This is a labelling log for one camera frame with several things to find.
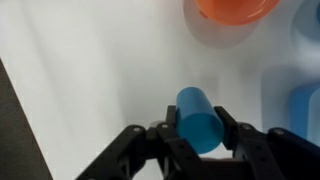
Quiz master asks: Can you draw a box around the blue toy sink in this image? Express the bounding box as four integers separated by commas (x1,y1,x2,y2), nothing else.
287,82,320,148

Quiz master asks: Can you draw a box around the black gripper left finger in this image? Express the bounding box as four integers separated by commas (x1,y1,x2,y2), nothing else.
75,105,205,180

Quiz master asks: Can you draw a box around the blue plastic cup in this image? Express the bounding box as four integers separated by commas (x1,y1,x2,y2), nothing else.
175,86,225,155

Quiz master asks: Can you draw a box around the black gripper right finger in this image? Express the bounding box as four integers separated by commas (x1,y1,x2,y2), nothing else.
213,105,320,180

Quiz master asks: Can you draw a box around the orange toy plate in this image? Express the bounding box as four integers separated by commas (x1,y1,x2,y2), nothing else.
194,0,282,27

